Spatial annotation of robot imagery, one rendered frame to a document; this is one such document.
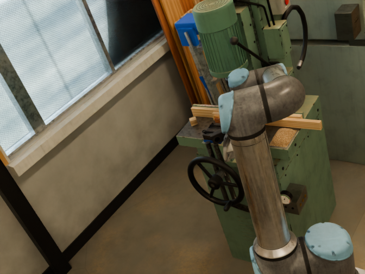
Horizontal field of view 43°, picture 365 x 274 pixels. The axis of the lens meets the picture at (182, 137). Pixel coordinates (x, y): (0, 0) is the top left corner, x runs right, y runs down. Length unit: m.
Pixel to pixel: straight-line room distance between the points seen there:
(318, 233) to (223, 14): 0.92
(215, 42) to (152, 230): 1.63
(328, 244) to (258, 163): 0.40
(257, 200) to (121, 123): 2.06
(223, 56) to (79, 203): 1.69
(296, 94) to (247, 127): 0.17
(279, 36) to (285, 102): 0.83
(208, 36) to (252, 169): 0.75
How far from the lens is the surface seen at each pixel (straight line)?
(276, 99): 1.31
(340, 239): 1.65
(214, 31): 1.94
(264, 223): 1.53
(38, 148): 2.91
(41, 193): 3.05
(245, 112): 1.31
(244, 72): 1.90
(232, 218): 2.54
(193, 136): 2.26
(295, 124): 2.12
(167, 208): 3.32
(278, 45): 2.15
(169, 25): 3.49
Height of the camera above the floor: 2.12
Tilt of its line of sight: 32 degrees down
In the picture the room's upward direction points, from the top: 20 degrees counter-clockwise
